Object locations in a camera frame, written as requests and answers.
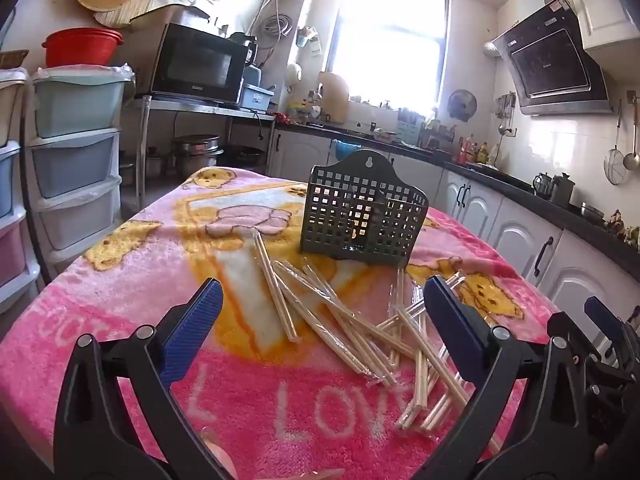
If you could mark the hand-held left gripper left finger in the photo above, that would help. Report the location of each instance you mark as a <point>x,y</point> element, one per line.
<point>195,330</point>

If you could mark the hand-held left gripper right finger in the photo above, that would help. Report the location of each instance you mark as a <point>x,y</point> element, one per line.
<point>455,330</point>

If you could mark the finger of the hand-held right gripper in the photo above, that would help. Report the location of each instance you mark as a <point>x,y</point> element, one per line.
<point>567,325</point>
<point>600,317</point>

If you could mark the bunch of bamboo chopsticks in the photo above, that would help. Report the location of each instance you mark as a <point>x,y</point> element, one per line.
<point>275,287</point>

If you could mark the dark grey perforated utensil holder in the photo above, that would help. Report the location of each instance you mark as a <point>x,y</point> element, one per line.
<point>340,220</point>

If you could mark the person's left hand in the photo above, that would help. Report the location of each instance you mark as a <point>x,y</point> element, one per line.
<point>222,460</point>

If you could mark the pink printed blanket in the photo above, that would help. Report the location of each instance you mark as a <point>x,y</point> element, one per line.
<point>125,280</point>

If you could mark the white kitchen base cabinets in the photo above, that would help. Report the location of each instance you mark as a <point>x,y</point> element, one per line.
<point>515,230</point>

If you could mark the steel ladle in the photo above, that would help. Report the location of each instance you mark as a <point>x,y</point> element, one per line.
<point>631,160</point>

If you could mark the small steel pot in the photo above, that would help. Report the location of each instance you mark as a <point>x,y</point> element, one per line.
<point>154,162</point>

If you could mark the stacked steel pots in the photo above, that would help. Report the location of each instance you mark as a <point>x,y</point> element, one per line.
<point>195,155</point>

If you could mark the row of condiment bottles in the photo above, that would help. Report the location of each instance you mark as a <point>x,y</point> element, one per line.
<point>475,152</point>

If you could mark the black wok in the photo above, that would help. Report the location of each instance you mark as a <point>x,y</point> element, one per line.
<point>245,155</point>

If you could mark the plastic drawer cabinet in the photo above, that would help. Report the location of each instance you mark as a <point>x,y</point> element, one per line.
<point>10,185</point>
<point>75,160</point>

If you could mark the blue hanging basket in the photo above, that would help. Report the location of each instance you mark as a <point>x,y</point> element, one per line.
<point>346,150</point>

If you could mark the metal kitchen rack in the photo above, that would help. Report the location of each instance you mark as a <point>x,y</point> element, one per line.
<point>200,107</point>

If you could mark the small grey fan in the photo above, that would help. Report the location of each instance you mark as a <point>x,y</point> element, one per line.
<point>461,105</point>

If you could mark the light blue plastic box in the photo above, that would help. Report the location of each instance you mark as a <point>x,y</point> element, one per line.
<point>255,97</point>

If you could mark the beige cutting board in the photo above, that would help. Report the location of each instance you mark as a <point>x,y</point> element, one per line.
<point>334,97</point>

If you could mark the black range hood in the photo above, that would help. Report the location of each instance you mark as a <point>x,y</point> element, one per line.
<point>550,60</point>

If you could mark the black microwave oven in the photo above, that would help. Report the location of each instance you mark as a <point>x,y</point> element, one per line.
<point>195,65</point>

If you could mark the kitchen window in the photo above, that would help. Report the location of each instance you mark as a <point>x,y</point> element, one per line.
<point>390,45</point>

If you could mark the red plastic basin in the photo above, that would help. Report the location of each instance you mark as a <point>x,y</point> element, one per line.
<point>80,50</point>

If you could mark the white wall cabinet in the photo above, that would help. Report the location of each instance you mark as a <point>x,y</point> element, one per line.
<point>600,5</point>

